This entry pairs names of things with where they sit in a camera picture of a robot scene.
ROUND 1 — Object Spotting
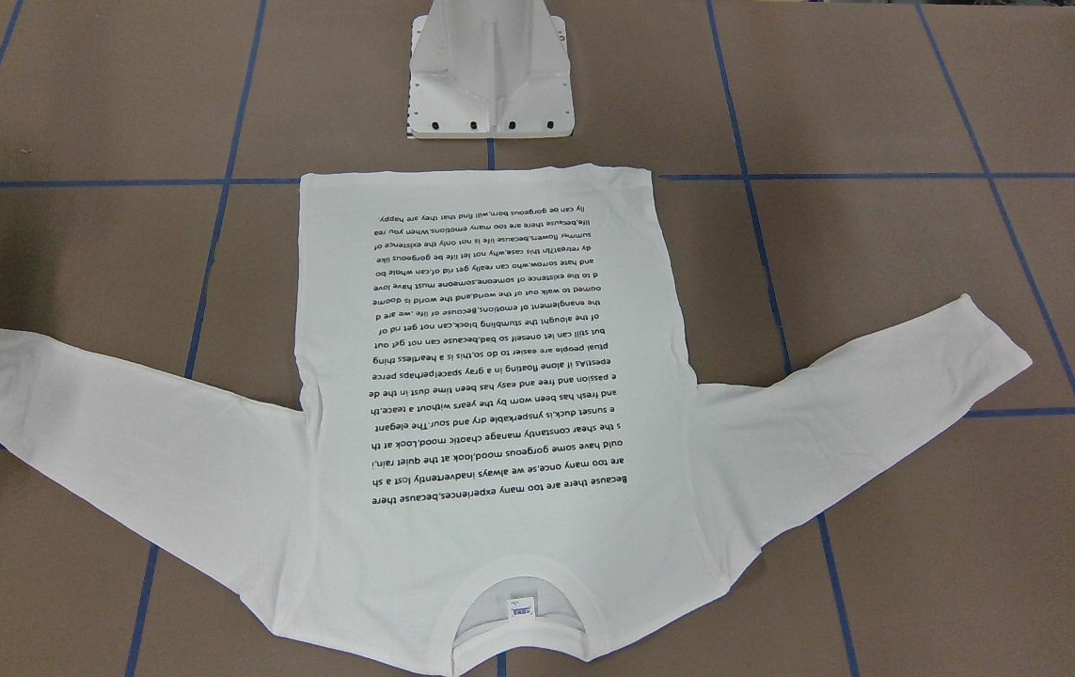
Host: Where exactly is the white long-sleeve printed shirt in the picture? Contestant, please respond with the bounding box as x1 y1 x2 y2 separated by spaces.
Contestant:
0 165 1031 676

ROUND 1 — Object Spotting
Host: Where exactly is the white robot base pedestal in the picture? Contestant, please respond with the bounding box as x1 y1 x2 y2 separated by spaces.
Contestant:
407 1 575 140

